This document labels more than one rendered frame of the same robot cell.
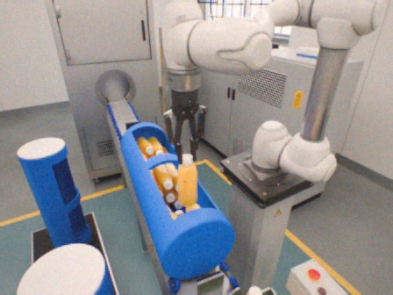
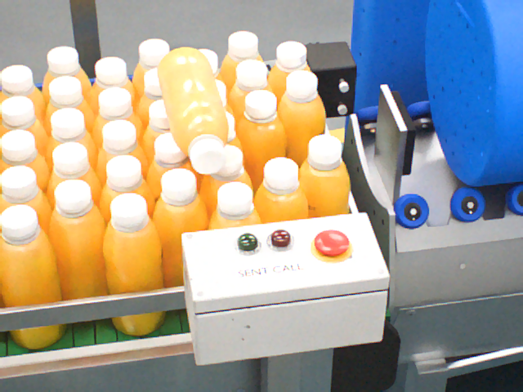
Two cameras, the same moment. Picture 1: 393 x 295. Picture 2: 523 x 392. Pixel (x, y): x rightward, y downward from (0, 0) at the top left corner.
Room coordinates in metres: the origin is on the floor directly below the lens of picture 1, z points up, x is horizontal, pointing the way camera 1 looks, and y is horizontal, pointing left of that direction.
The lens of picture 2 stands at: (0.61, -1.20, 1.88)
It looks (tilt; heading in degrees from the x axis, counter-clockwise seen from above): 41 degrees down; 101
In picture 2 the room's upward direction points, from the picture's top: 2 degrees clockwise
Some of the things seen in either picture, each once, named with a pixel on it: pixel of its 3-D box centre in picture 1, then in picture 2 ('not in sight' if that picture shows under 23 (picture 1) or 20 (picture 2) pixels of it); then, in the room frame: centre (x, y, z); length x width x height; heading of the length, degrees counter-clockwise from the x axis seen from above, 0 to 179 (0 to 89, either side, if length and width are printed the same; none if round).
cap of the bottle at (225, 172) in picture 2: not in sight; (225, 160); (0.35, -0.23, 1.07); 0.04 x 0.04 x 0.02
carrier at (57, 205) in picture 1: (59, 199); not in sight; (1.46, 1.01, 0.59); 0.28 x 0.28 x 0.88
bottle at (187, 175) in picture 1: (187, 182); not in sight; (0.70, 0.03, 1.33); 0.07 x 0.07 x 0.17
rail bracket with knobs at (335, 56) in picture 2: not in sight; (327, 85); (0.41, 0.12, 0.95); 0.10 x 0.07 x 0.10; 113
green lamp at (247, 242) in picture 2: not in sight; (247, 241); (0.42, -0.39, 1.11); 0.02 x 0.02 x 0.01
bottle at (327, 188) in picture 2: not in sight; (321, 207); (0.46, -0.19, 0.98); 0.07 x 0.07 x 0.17
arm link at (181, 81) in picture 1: (184, 78); not in sight; (0.70, 0.03, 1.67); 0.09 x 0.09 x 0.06
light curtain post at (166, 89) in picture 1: (168, 133); not in sight; (2.04, 0.23, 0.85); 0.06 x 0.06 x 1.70; 23
